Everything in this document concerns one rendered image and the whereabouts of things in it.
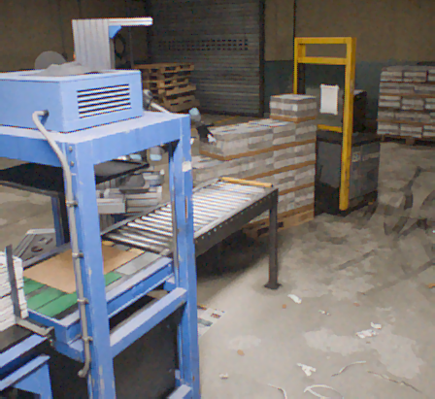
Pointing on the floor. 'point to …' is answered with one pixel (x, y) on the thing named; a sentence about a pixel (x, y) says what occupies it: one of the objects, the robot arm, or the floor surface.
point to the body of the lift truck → (358, 187)
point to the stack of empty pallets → (154, 74)
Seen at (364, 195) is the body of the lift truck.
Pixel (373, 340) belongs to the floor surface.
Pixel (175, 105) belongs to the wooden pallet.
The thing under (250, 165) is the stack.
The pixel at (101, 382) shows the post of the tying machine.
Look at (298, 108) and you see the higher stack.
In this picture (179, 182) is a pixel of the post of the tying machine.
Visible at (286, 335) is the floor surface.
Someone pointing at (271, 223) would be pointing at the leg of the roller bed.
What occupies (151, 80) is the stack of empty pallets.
